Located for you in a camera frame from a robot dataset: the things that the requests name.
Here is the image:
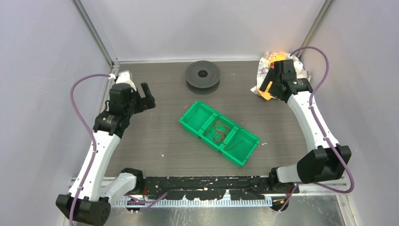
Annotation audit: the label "black cable spool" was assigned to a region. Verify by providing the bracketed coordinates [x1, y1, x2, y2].
[184, 60, 222, 95]

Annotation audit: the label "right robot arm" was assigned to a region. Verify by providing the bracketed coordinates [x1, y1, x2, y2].
[265, 59, 351, 193]

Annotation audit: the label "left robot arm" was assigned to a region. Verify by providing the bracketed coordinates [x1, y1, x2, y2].
[56, 82, 156, 226]

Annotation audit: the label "crumpled yellow patterned cloth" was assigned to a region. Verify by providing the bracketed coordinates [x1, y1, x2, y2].
[250, 52, 311, 101]

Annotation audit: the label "green plastic bin left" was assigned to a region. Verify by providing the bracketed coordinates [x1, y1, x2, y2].
[179, 101, 217, 138]

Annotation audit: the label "green plastic bin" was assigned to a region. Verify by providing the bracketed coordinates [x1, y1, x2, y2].
[179, 101, 217, 138]
[220, 127, 260, 167]
[199, 114, 241, 152]

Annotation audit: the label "green plastic bin middle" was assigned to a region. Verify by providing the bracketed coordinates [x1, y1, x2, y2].
[199, 114, 241, 152]

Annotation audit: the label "green plastic bin right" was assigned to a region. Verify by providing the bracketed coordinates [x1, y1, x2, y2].
[220, 127, 260, 167]

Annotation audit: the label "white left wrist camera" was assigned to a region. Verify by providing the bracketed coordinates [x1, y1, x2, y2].
[108, 71, 137, 91]

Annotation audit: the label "red cables in bins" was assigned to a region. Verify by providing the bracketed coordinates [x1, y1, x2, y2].
[204, 120, 243, 150]

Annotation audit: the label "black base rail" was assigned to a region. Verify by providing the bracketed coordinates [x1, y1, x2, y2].
[127, 176, 295, 201]

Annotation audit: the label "slotted aluminium cable duct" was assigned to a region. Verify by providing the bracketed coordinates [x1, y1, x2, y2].
[109, 197, 274, 209]

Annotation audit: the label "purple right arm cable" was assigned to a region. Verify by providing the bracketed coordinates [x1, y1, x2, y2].
[279, 46, 355, 214]

